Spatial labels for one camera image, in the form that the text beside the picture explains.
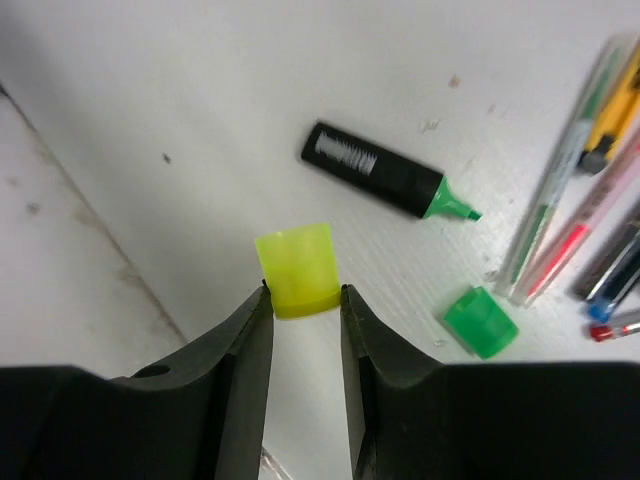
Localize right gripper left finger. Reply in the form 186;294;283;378
1;287;274;479

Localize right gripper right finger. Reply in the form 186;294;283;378
340;285;639;479

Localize yellow highlighter cap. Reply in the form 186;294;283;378
255;223;341;319

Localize black green highlighter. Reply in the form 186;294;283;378
301;122;482;222

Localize green highlighter cap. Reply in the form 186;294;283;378
443;287;519;360

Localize clear green pen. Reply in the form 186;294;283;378
496;34;639;297

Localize clear red pen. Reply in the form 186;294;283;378
588;310;640;342

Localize black blue pen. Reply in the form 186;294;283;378
572;203;639;324

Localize clear pink pen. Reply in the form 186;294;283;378
512;131;639;305

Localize yellow utility knife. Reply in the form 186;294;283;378
578;43;639;175

